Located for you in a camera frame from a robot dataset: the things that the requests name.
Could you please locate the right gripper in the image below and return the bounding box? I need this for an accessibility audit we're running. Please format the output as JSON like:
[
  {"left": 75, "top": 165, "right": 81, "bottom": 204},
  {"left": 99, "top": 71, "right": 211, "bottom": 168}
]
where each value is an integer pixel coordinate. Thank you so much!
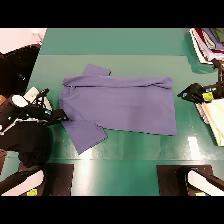
[{"left": 188, "top": 83, "right": 216, "bottom": 103}]

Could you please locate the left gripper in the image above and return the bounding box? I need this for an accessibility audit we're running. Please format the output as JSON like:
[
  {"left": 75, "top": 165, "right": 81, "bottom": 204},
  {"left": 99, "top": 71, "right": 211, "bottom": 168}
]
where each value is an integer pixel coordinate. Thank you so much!
[{"left": 45, "top": 108, "right": 70, "bottom": 127}]

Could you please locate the purple T-shirt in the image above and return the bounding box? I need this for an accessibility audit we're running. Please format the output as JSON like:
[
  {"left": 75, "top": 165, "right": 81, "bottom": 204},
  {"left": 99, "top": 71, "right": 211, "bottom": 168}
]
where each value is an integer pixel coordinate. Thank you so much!
[{"left": 59, "top": 63, "right": 178, "bottom": 156}]

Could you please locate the black garment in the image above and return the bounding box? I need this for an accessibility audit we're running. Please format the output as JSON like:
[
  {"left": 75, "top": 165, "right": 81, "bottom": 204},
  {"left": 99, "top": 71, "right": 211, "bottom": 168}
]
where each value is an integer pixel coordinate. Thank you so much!
[
  {"left": 0, "top": 120, "right": 54, "bottom": 168},
  {"left": 0, "top": 43, "right": 42, "bottom": 98}
]

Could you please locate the white folded garment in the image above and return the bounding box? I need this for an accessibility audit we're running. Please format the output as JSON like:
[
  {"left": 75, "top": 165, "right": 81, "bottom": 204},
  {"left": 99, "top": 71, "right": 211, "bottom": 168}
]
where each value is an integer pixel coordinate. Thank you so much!
[{"left": 189, "top": 28, "right": 224, "bottom": 67}]

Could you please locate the lilac folded garment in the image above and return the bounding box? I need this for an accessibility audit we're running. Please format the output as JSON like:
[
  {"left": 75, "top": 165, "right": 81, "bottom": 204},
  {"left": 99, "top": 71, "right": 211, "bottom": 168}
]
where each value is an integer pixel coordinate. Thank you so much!
[{"left": 201, "top": 27, "right": 224, "bottom": 51}]

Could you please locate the red folded garment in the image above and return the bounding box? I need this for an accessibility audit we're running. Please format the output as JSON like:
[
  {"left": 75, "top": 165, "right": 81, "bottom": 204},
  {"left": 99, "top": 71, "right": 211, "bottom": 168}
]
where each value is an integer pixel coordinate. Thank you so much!
[{"left": 193, "top": 27, "right": 224, "bottom": 55}]

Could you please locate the dark green folded garment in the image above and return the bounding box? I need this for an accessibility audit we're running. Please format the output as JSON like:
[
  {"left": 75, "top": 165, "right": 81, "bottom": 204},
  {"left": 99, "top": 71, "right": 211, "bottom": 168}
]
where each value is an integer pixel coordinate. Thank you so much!
[{"left": 210, "top": 27, "right": 224, "bottom": 44}]

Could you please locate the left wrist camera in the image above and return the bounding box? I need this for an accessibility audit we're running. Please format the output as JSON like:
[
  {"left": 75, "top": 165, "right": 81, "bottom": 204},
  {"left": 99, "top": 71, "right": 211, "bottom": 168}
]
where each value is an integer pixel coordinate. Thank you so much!
[{"left": 34, "top": 87, "right": 51, "bottom": 101}]

